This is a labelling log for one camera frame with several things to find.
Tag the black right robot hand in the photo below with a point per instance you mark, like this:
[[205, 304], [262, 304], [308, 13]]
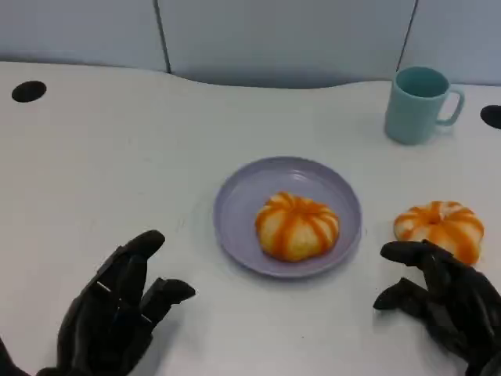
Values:
[[462, 305]]

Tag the pale green mug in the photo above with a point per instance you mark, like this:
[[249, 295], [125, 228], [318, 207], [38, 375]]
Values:
[[413, 115]]

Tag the orange white toy bread roll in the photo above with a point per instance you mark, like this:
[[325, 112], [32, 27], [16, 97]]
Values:
[[438, 225], [297, 227]]

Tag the lilac plate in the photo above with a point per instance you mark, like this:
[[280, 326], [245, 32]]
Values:
[[242, 196]]

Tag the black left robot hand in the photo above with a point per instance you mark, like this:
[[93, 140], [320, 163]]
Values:
[[102, 325]]

